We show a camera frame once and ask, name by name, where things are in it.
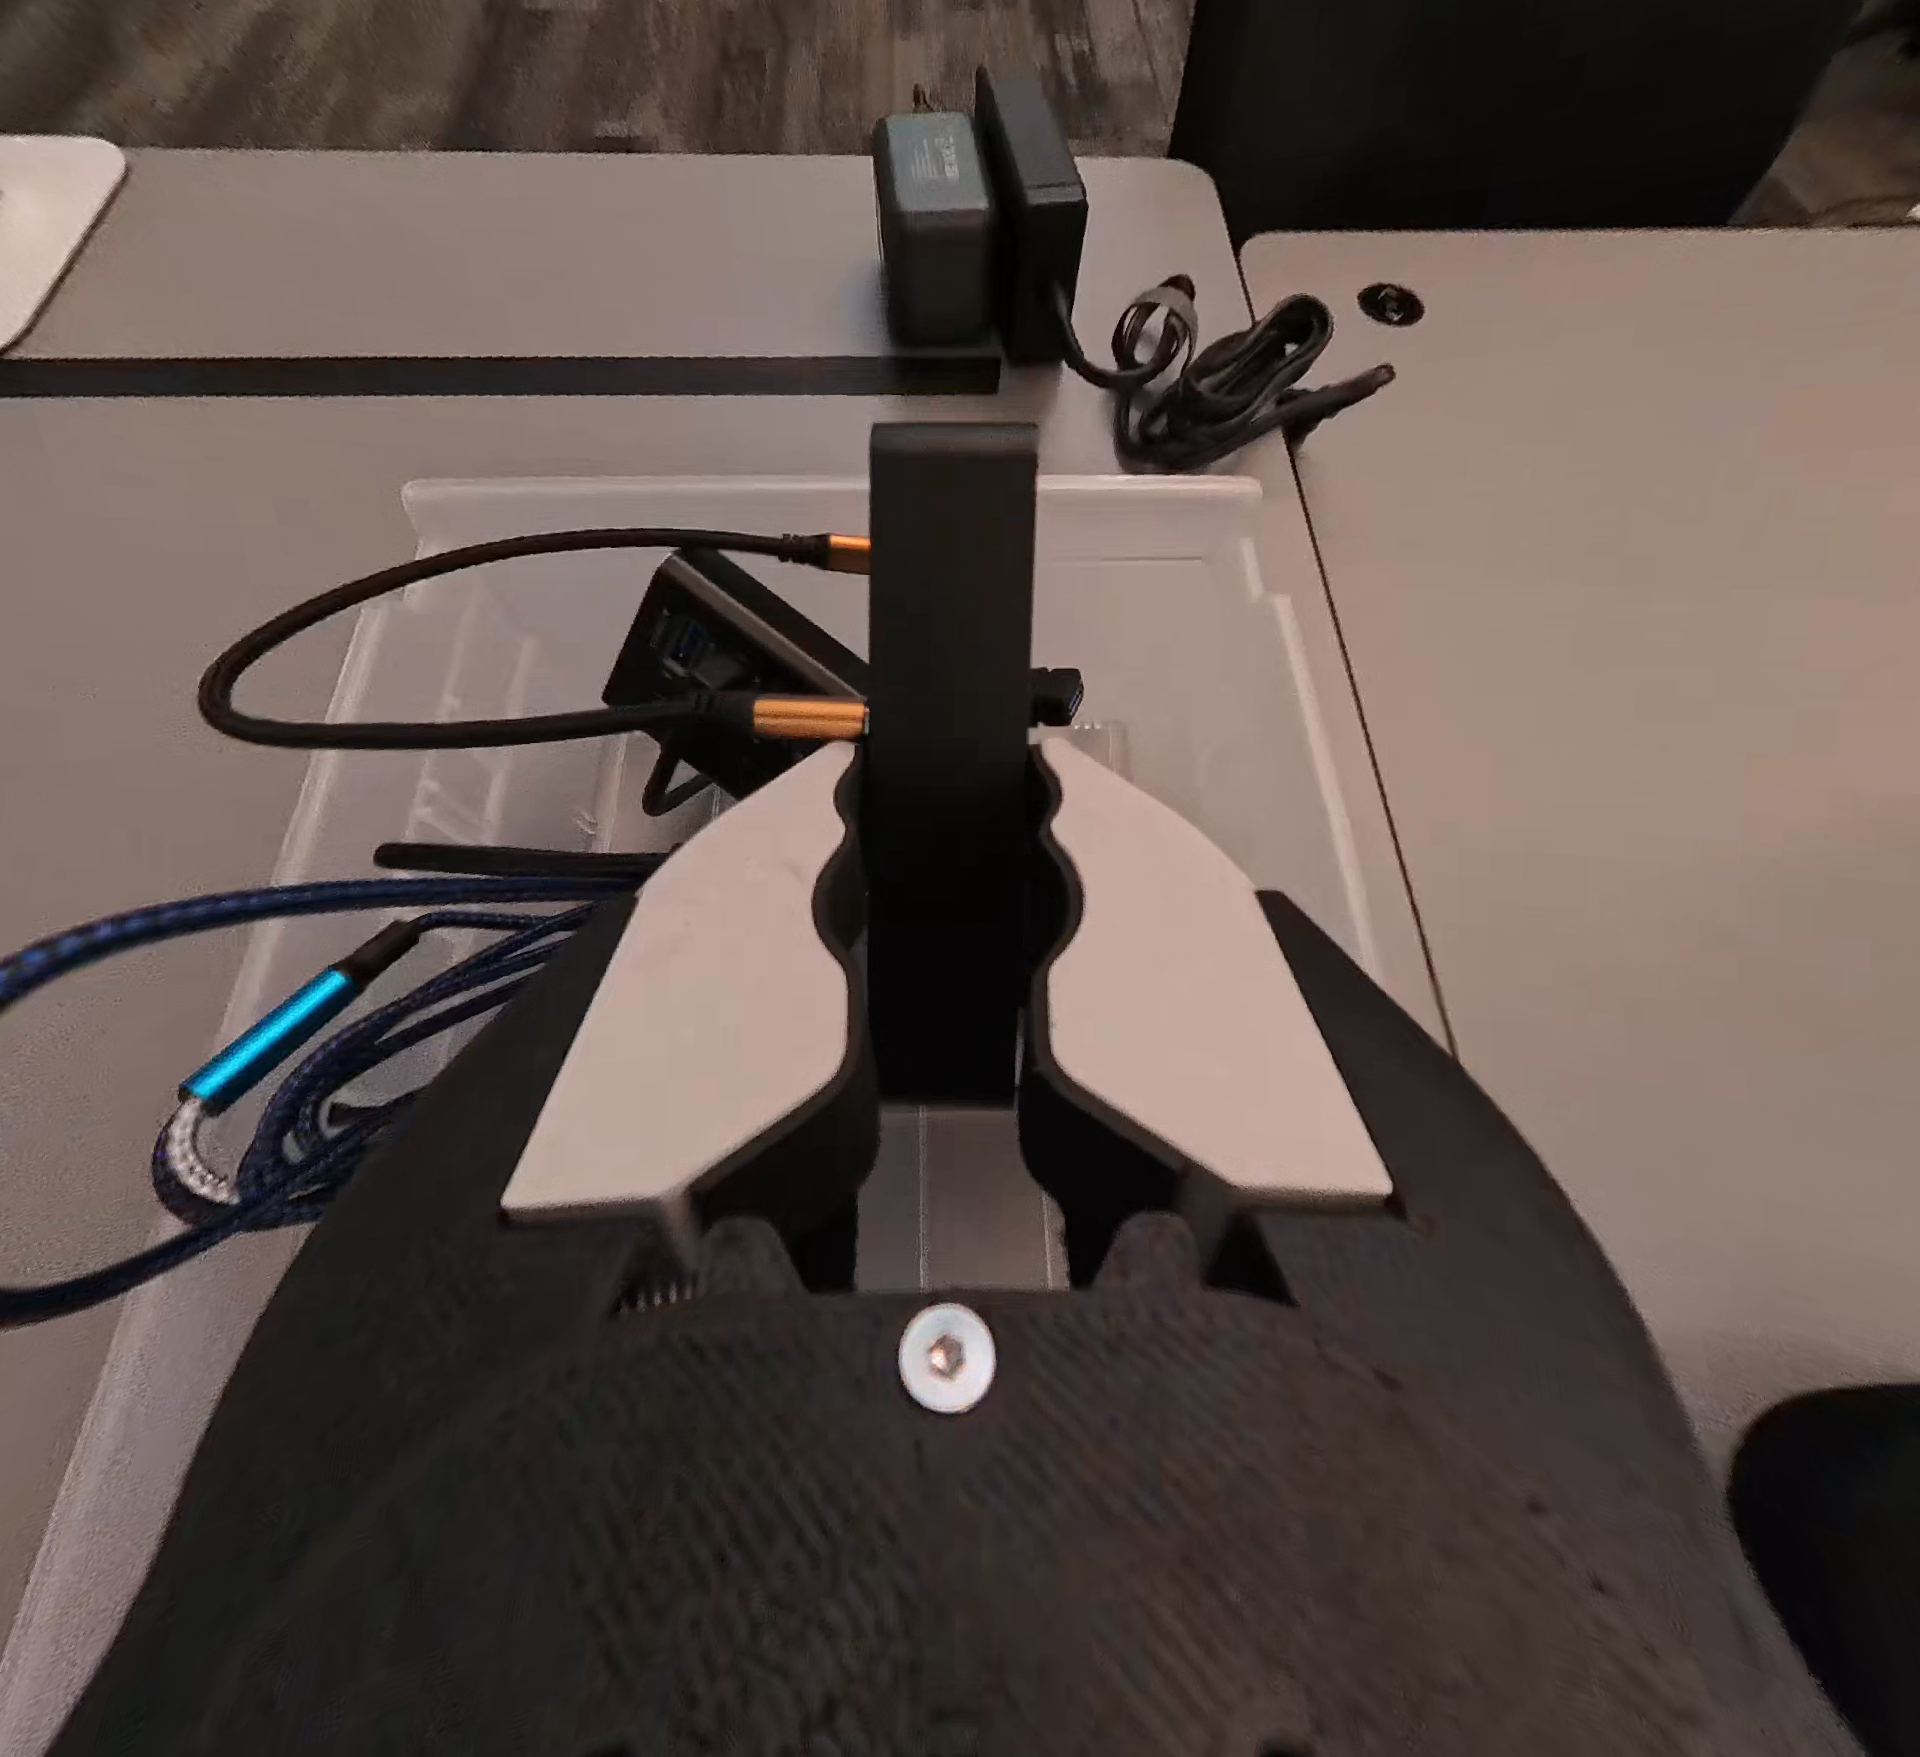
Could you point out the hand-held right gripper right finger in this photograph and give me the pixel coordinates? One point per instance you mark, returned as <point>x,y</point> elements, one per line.
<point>1200,1006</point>

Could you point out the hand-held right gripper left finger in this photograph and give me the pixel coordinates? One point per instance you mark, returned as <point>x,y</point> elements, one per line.
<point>704,1006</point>

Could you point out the black usb hub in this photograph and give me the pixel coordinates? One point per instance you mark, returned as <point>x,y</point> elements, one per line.
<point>677,653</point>
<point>952,618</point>

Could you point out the clear plastic bin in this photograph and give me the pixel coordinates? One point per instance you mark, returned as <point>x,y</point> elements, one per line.
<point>450,588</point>

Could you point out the black power adapter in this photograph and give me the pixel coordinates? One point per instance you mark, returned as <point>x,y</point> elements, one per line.
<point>1043,243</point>

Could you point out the grey power adapter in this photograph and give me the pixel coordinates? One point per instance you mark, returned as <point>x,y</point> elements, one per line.
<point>932,226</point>

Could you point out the black rounded object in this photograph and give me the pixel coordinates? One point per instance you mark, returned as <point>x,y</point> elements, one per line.
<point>1839,1548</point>

